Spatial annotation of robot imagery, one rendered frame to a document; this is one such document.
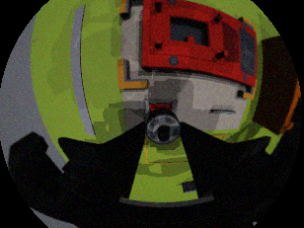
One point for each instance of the grey flat bar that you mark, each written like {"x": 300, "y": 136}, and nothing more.
{"x": 76, "y": 71}

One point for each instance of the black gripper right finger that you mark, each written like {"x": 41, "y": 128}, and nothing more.
{"x": 212, "y": 160}

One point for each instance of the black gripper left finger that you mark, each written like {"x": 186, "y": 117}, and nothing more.
{"x": 117, "y": 159}

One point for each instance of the dark grey rectangular bar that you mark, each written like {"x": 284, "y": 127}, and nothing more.
{"x": 188, "y": 187}

